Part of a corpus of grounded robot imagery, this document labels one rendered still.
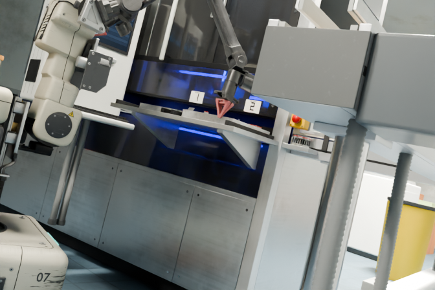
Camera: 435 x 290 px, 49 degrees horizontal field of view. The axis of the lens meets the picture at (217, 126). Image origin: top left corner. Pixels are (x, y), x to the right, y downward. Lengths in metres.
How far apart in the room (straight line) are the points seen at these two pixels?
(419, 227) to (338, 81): 4.36
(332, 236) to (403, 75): 0.19
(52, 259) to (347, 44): 1.53
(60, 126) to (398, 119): 1.63
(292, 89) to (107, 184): 2.35
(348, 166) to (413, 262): 4.37
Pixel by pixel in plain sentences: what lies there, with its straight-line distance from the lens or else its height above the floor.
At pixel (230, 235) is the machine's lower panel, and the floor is 0.40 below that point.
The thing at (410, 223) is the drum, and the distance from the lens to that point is 4.83.
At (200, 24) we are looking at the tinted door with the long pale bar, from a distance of 2.65.
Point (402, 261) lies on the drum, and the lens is 4.88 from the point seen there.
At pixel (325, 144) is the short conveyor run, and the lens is 2.24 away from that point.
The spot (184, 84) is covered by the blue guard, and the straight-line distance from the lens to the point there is 2.58.
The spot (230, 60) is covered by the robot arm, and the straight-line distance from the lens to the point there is 2.06.
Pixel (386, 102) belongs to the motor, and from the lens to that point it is 0.52.
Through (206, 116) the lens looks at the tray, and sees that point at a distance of 2.02.
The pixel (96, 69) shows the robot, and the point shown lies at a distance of 2.01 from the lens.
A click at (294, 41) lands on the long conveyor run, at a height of 0.91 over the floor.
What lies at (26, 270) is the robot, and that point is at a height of 0.21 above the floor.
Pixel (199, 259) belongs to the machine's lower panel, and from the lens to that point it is 2.41.
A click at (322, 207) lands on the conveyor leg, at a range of 0.70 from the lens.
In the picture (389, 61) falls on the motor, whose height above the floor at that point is 0.90.
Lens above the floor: 0.77
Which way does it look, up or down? 3 degrees up
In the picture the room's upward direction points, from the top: 14 degrees clockwise
